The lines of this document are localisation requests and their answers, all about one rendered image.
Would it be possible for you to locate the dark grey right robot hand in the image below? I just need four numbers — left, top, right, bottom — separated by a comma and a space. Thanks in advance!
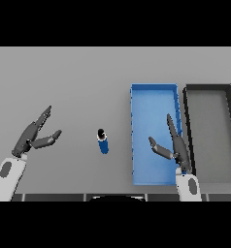
148, 113, 193, 175

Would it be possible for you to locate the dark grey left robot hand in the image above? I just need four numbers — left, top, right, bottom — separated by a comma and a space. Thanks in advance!
11, 105, 63, 159

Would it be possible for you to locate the blue bin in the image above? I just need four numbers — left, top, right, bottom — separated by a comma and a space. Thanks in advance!
130, 83, 183, 187

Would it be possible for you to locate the dark grey bin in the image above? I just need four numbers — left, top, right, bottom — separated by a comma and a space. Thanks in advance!
182, 83, 231, 184

